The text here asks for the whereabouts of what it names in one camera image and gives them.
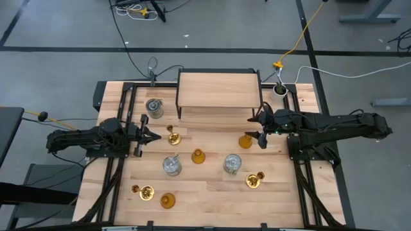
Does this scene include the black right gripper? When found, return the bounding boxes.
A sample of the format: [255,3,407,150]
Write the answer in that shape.
[245,109,288,150]

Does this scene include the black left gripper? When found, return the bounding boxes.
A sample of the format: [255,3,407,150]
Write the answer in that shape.
[125,114,162,158]

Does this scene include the brass candlestick holder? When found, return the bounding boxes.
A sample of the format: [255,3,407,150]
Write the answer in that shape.
[166,124,182,146]
[245,171,266,189]
[130,184,155,202]

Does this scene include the silver scented candle tin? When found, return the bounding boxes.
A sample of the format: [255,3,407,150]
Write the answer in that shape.
[162,153,183,177]
[145,98,165,120]
[223,153,243,176]

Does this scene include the white pot with green plant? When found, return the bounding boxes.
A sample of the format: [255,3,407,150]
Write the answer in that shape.
[272,81,288,97]

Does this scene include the wooden shelf riser black legs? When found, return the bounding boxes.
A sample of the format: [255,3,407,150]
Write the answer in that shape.
[175,67,263,120]

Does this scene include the dark grey desk base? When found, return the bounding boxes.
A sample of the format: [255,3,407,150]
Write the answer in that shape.
[6,163,85,230]

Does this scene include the black stand leg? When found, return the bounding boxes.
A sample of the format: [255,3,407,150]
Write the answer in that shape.
[149,0,167,23]

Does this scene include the grey floor bar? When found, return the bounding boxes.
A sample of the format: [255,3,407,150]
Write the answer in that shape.
[370,98,411,108]

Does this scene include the black desk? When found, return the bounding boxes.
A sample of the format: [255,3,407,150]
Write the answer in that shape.
[0,107,25,167]

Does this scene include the black aluminium table frame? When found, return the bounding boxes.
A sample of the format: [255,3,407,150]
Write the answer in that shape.
[73,80,347,231]

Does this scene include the yellow hanging extension cable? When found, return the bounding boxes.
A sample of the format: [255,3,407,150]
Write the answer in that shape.
[272,1,327,70]

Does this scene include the long black hanging cable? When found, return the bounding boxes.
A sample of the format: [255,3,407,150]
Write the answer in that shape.
[108,0,152,80]

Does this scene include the long white floor cable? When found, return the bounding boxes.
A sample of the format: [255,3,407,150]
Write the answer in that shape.
[276,60,411,85]

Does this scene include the yellow cable with black ball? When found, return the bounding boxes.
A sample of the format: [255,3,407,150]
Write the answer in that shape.
[24,110,78,131]

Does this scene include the coiled white floor cable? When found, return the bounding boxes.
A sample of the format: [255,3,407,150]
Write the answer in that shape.
[114,4,159,21]

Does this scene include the yellow cable with yellow plug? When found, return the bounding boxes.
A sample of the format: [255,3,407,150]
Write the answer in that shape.
[128,6,150,19]

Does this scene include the grey desk leg frame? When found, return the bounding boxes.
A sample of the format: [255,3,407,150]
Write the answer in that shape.
[338,0,402,24]

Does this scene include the black floor cable bundle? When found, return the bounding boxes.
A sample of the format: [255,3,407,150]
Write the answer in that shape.
[387,28,411,53]

